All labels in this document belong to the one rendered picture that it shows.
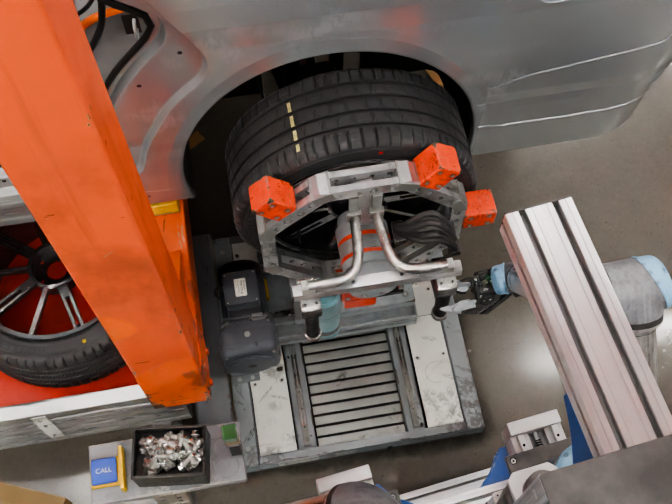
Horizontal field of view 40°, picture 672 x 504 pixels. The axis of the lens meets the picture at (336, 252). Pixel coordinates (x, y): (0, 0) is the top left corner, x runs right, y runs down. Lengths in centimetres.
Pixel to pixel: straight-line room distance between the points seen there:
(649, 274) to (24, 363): 175
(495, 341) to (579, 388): 220
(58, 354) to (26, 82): 158
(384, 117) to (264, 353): 92
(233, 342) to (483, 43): 117
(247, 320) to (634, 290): 131
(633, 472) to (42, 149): 94
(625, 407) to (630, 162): 267
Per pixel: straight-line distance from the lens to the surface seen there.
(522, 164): 363
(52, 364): 283
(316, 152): 223
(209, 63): 216
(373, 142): 223
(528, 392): 326
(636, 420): 111
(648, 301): 198
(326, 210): 254
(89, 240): 172
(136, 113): 234
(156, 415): 301
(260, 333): 284
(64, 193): 158
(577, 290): 115
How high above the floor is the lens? 305
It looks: 64 degrees down
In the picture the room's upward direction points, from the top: straight up
